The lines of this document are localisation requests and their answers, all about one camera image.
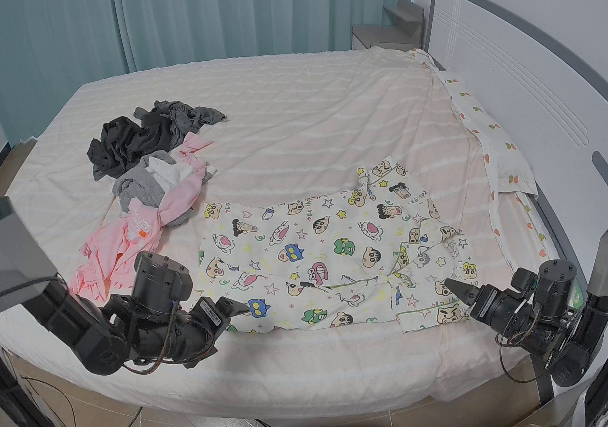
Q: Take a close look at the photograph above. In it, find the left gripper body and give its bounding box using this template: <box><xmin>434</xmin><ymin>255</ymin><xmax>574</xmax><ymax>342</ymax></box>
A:
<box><xmin>197</xmin><ymin>296</ymin><xmax>249</xmax><ymax>338</ymax></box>

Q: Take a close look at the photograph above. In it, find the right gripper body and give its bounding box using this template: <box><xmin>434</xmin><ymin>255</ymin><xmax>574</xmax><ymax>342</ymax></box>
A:
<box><xmin>469</xmin><ymin>286</ymin><xmax>516</xmax><ymax>329</ymax></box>

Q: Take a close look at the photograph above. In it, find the white printed pyjama top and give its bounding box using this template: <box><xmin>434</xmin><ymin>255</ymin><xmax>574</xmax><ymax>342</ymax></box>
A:
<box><xmin>197</xmin><ymin>155</ymin><xmax>478</xmax><ymax>335</ymax></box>

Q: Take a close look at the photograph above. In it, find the pink T-shirt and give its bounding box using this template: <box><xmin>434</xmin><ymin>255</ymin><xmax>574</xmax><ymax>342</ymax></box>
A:
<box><xmin>66</xmin><ymin>132</ymin><xmax>215</xmax><ymax>303</ymax></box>

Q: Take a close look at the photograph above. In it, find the white printed pillow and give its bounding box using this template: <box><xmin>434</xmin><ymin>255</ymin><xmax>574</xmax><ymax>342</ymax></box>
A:
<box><xmin>408</xmin><ymin>49</ymin><xmax>540</xmax><ymax>200</ymax></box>

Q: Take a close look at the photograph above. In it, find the grey knitted garment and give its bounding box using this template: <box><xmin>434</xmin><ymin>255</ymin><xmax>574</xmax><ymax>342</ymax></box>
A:
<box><xmin>112</xmin><ymin>151</ymin><xmax>195</xmax><ymax>227</ymax></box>

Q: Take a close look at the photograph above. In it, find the white garment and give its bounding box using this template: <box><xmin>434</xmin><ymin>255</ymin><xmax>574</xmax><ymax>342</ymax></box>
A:
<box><xmin>144</xmin><ymin>156</ymin><xmax>194</xmax><ymax>192</ymax></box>

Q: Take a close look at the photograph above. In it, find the black garment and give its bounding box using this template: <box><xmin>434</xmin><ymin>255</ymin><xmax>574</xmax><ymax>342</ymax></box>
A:
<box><xmin>87</xmin><ymin>114</ymin><xmax>174</xmax><ymax>181</ymax></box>

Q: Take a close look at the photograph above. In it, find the dark grey garment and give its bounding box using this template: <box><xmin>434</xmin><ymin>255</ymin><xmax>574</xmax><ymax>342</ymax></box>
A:
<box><xmin>134</xmin><ymin>100</ymin><xmax>230</xmax><ymax>152</ymax></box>

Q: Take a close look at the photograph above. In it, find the bed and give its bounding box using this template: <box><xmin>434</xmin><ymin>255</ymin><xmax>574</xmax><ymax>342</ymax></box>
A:
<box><xmin>0</xmin><ymin>0</ymin><xmax>608</xmax><ymax>416</ymax></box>

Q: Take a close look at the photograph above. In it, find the grey bedside table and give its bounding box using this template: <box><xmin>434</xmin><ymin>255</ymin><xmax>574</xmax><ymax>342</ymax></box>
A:
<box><xmin>351</xmin><ymin>0</ymin><xmax>426</xmax><ymax>50</ymax></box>

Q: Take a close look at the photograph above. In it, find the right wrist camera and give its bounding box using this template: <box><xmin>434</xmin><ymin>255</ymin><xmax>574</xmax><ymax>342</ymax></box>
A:
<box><xmin>510</xmin><ymin>267</ymin><xmax>538</xmax><ymax>295</ymax></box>

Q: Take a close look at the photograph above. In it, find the black cable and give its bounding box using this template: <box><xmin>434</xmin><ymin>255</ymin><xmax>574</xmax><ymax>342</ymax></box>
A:
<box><xmin>498</xmin><ymin>335</ymin><xmax>544</xmax><ymax>384</ymax></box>

